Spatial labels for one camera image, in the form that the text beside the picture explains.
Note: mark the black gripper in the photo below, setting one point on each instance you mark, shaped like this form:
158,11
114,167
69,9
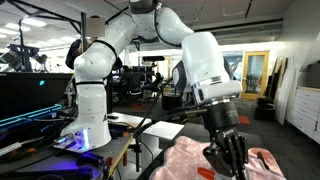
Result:
221,118

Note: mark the orange capped grey sharpie marker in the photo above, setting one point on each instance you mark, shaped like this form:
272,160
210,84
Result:
206,173

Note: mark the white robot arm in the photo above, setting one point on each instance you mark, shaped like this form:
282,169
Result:
96,100

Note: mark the pink polka dot cloth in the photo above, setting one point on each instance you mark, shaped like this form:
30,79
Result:
183,160

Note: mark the black boxes on floor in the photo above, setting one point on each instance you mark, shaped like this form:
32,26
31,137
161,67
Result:
265,110

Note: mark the yellow framed door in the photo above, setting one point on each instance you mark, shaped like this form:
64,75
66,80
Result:
245,76

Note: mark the white drawer cabinet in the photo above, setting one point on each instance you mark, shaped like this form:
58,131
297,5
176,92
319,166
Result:
318,130
303,113

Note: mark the white leaning board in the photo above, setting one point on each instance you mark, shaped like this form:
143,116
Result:
286,90

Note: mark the black clamp pole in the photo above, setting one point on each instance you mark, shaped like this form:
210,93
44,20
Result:
137,153

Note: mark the grey box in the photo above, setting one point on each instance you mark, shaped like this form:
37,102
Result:
314,76

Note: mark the black sensor bar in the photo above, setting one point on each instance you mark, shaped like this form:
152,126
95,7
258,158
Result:
153,58

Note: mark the seated person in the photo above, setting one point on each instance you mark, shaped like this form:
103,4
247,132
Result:
128,80

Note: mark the person in dark clothes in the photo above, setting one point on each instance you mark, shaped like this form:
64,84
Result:
71,53

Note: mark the black monitor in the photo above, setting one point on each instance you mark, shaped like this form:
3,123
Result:
26,96

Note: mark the white power strip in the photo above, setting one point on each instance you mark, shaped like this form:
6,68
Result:
10,148

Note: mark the black frame pole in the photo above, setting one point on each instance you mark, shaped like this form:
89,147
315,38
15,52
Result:
83,30

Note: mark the cyan lit rail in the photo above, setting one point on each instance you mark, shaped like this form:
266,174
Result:
30,115

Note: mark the black camera rig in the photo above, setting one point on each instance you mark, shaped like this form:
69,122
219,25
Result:
20,55

